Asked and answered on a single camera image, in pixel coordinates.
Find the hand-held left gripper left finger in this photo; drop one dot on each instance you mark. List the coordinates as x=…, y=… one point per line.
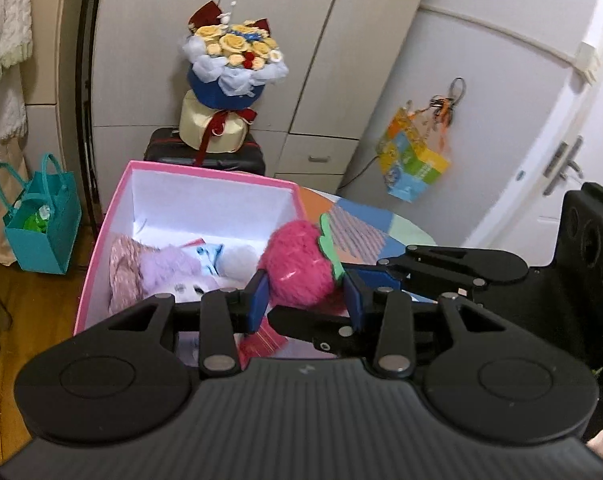
x=259, y=301

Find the beige wardrobe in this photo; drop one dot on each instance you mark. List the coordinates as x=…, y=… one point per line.
x=306, y=60

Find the black suitcase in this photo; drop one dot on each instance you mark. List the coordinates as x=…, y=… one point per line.
x=241, y=160

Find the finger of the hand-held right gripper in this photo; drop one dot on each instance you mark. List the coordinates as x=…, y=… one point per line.
x=311, y=327
x=456, y=265

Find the pink floral cloth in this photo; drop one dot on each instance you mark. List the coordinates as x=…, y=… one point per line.
x=124, y=270

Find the white blue tissue packet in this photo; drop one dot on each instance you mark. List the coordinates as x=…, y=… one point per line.
x=209, y=255

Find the pink cardboard box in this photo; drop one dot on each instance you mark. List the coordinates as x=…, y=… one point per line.
x=191, y=200

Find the fluffy white pajama pants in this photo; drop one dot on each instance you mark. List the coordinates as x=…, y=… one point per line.
x=4, y=110

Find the yellow flower bouquet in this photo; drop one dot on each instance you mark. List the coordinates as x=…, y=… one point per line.
x=226, y=85

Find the red envelope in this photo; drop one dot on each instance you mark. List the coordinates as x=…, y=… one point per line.
x=261, y=342

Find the purple plush toy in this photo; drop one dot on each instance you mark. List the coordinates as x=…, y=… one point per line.
x=171, y=265

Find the teal gift bag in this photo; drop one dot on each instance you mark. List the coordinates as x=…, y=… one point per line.
x=41, y=246

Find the white door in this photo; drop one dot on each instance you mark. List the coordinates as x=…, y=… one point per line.
x=541, y=230

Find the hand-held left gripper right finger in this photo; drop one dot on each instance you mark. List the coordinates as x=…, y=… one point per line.
x=354, y=306

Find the colourful paper gift bag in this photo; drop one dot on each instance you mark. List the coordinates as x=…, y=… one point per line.
x=411, y=165

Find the white wall junction box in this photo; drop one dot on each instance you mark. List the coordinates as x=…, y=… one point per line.
x=587, y=62

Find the pink strawberry plush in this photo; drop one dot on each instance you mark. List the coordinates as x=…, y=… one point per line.
x=296, y=260

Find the white brown plush toy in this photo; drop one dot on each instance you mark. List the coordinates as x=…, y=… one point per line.
x=236, y=262

